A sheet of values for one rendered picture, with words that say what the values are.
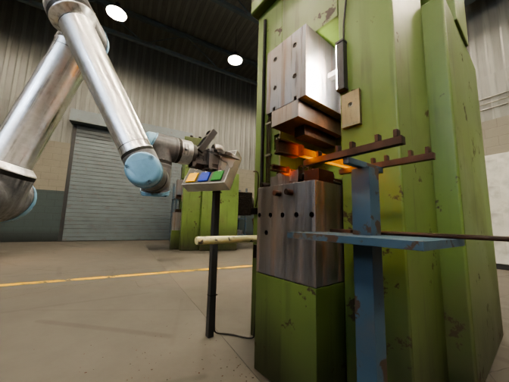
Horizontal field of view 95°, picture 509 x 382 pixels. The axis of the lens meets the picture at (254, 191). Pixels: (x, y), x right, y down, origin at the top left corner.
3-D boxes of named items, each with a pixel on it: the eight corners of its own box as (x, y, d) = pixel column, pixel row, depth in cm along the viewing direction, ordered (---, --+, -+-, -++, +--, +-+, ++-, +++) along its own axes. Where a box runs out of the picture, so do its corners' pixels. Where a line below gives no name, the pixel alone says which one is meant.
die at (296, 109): (298, 116, 119) (298, 98, 120) (271, 127, 135) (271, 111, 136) (342, 136, 145) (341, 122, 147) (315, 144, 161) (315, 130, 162)
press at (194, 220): (174, 252, 521) (182, 128, 559) (165, 246, 628) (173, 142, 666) (259, 248, 628) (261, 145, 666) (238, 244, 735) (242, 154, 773)
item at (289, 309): (316, 419, 88) (316, 289, 94) (253, 368, 117) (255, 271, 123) (381, 364, 123) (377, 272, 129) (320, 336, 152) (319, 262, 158)
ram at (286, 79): (320, 87, 110) (319, 11, 115) (265, 114, 140) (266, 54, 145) (363, 114, 136) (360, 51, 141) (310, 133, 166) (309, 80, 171)
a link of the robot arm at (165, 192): (134, 194, 71) (138, 154, 73) (143, 198, 82) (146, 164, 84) (166, 195, 73) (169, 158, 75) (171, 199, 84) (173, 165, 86)
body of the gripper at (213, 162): (213, 173, 98) (185, 167, 91) (213, 153, 99) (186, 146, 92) (222, 170, 92) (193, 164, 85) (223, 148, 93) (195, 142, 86)
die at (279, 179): (298, 184, 115) (298, 167, 116) (270, 188, 130) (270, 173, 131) (343, 192, 141) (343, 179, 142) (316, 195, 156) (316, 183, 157)
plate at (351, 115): (360, 123, 106) (358, 87, 108) (341, 128, 112) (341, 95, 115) (362, 123, 107) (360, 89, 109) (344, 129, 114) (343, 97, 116)
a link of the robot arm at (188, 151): (174, 142, 89) (184, 135, 82) (186, 145, 92) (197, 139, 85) (173, 164, 88) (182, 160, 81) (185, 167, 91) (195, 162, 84)
